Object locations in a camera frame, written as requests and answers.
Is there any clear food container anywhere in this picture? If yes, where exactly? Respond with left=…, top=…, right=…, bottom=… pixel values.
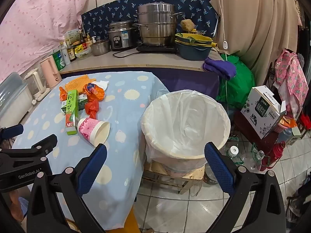
left=75, top=50, right=91, bottom=60

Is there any pink floral garment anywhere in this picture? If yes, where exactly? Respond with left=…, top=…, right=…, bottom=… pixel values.
left=274, top=49, right=309, bottom=117

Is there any soy sauce bottle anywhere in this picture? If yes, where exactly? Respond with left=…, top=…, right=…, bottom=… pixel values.
left=67, top=42, right=77, bottom=62

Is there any white printed carton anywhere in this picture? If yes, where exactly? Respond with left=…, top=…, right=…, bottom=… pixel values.
left=240, top=86, right=287, bottom=140

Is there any glass bottle with white cap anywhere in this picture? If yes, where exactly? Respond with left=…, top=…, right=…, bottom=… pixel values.
left=227, top=146, right=243, bottom=165

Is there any green can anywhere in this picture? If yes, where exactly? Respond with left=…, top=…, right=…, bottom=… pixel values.
left=53, top=50, right=66, bottom=71

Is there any orange foam net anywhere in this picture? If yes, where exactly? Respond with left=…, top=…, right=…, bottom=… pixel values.
left=64, top=75, right=96, bottom=91

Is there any beige curtain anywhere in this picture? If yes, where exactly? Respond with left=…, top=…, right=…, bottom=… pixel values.
left=210, top=0, right=302, bottom=88

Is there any translucent plastic storage box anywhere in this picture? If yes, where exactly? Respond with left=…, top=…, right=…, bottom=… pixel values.
left=0, top=72, right=32, bottom=127

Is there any white cable with switch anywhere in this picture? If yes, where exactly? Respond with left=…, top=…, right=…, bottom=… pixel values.
left=214, top=0, right=230, bottom=107

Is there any blue printed tablecloth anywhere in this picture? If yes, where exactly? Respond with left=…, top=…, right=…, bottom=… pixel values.
left=11, top=71, right=170, bottom=231

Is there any black induction cooker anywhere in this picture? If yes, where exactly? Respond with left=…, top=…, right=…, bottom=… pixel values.
left=136, top=44, right=179, bottom=54

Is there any open glass bottle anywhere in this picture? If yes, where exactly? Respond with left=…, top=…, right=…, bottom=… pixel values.
left=243, top=150, right=265, bottom=170

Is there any pink floral paper cup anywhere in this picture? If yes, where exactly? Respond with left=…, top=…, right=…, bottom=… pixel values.
left=77, top=118, right=110, bottom=147

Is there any green plastic bag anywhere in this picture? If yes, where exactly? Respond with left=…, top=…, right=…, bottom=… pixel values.
left=216, top=53, right=257, bottom=108

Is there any red thermos flask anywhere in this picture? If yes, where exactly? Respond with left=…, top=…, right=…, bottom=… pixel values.
left=259, top=141, right=286, bottom=171

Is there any large steel steamer pot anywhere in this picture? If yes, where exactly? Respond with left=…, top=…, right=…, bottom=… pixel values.
left=133, top=2, right=185, bottom=46

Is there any long green box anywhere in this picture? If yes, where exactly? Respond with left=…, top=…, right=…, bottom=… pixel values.
left=66, top=89, right=79, bottom=136

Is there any white paper carton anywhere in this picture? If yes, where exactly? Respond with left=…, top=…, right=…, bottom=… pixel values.
left=64, top=29, right=82, bottom=42

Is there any orange plastic bag blue print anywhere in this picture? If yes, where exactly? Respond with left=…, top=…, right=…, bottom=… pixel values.
left=84, top=83, right=106, bottom=102

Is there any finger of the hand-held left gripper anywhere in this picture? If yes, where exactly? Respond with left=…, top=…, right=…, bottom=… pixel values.
left=15, top=134, right=58, bottom=162
left=0, top=124, right=24, bottom=146

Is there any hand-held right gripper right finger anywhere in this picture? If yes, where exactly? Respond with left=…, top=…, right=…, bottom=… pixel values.
left=204, top=142, right=286, bottom=233

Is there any person's left hand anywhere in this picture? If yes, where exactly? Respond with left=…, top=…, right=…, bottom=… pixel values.
left=10, top=190, right=25, bottom=221

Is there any pink electric kettle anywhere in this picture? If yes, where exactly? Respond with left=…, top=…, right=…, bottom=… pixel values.
left=39, top=55, right=62, bottom=88

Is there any dark blue printed cloth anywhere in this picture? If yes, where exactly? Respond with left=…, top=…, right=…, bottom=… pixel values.
left=81, top=0, right=219, bottom=39

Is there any orange plastic bag red print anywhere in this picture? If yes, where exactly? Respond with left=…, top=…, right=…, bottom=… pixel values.
left=85, top=99, right=100, bottom=119

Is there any yellow basin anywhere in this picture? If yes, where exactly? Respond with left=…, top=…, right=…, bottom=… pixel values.
left=175, top=33, right=217, bottom=48

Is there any orange label bottle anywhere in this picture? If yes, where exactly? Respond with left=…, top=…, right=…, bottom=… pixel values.
left=85, top=35, right=98, bottom=47

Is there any black power cable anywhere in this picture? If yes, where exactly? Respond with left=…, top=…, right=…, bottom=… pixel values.
left=112, top=50, right=139, bottom=59

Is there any dark blue basin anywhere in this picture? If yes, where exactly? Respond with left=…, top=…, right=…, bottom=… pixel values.
left=175, top=42, right=212, bottom=61

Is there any dark red stool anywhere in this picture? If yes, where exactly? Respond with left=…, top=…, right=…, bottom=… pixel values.
left=234, top=110, right=280, bottom=151

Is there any brown loofah sponge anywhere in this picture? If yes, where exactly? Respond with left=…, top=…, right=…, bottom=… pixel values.
left=180, top=19, right=196, bottom=32

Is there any wooden stool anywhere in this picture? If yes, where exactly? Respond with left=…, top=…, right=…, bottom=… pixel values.
left=142, top=161, right=206, bottom=195

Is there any small steel pot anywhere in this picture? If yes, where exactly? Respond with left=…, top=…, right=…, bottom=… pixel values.
left=90, top=39, right=110, bottom=56

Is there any white trash bin bag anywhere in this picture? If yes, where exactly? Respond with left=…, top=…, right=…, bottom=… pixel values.
left=141, top=90, right=231, bottom=177

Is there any steel rice cooker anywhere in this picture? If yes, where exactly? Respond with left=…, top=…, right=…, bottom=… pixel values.
left=107, top=21, right=139, bottom=51

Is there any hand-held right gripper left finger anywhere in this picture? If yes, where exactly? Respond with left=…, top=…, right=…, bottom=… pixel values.
left=27, top=143, right=108, bottom=233

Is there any dark sauce bottle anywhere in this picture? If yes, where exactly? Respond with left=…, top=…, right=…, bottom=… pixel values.
left=79, top=29, right=88, bottom=50

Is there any pink plastic basket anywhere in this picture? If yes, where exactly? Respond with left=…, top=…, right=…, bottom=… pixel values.
left=278, top=117, right=298, bottom=133

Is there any crumpled white tissue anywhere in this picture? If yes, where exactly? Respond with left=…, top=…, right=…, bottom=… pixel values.
left=96, top=79, right=110, bottom=90

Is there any purple cloth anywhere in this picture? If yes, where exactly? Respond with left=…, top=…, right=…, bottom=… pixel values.
left=203, top=57, right=237, bottom=80

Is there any white glass kettle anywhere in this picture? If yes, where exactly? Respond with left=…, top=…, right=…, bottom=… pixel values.
left=24, top=68, right=50, bottom=102

